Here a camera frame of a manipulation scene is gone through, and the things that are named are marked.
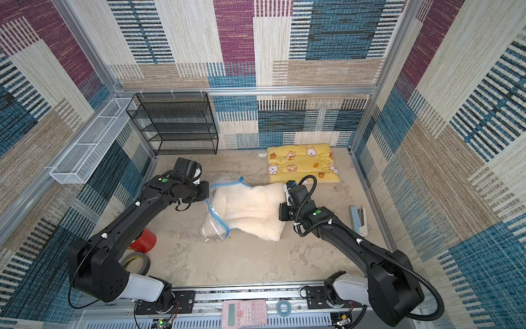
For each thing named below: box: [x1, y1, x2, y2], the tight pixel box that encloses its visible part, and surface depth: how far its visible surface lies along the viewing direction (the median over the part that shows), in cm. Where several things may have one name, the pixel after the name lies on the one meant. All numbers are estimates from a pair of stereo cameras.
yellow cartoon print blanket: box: [267, 143, 341, 184], surface depth 114 cm
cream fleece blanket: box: [210, 182, 287, 242], surface depth 87 cm
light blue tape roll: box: [276, 299, 292, 318], surface depth 73 cm
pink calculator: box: [221, 299, 268, 329], surface depth 71 cm
